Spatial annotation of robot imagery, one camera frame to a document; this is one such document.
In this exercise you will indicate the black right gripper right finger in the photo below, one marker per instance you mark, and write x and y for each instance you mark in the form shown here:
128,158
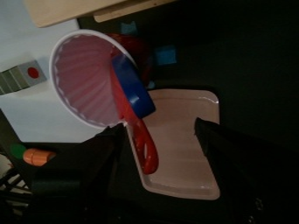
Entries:
248,175

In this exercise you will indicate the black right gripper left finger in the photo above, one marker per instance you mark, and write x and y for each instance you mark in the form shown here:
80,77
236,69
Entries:
97,163

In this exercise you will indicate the red toy knife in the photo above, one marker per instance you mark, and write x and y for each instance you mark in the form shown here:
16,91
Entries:
145,143

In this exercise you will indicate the pink plate with white rim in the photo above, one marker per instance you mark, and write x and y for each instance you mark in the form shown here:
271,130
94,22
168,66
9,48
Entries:
82,78

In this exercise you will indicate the grey sushi roll red centre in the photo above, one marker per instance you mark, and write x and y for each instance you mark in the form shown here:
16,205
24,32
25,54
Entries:
21,77

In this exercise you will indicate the light wooden cutting board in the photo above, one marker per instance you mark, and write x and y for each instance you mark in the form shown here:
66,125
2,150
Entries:
65,11

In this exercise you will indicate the orange toy carrot piece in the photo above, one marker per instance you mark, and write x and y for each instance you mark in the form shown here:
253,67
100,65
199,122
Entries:
36,157

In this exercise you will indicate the white rectangular tray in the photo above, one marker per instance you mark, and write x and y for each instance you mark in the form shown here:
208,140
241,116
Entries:
176,151

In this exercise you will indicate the green round toy piece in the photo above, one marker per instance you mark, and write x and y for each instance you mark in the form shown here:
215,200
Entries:
17,150

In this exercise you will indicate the blue round toy dish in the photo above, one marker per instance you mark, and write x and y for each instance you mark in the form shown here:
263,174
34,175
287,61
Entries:
132,87

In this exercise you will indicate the dark red toy apple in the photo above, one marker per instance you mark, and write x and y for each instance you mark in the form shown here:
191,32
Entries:
136,49

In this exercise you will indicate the blue tape square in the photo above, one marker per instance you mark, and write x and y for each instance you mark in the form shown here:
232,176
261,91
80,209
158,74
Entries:
165,55
128,28

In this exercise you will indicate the light wooden strip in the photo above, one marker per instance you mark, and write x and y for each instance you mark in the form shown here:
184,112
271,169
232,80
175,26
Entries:
128,10

